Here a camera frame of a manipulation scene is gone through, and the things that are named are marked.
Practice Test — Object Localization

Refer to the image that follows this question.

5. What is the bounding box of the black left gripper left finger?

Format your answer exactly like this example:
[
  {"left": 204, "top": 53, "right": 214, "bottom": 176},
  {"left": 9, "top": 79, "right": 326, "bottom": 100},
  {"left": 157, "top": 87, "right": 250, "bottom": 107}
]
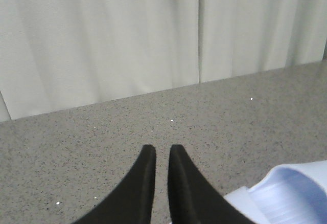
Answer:
[{"left": 75, "top": 145, "right": 156, "bottom": 223}]

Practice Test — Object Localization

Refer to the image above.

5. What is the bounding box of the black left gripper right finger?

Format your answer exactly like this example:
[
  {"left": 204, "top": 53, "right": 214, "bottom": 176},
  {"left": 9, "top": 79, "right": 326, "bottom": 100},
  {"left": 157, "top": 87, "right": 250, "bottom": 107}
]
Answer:
[{"left": 168, "top": 144, "right": 253, "bottom": 224}]

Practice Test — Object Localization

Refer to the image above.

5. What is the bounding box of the light blue slipper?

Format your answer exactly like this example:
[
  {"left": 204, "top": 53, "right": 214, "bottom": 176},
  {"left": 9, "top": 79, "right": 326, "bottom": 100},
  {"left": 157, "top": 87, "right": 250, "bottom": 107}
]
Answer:
[{"left": 224, "top": 161, "right": 326, "bottom": 223}]

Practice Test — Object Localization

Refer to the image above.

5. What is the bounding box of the pale green curtain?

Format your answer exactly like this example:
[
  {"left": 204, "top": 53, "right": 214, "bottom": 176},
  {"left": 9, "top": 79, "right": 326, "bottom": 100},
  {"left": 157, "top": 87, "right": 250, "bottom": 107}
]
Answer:
[{"left": 1, "top": 0, "right": 326, "bottom": 121}]

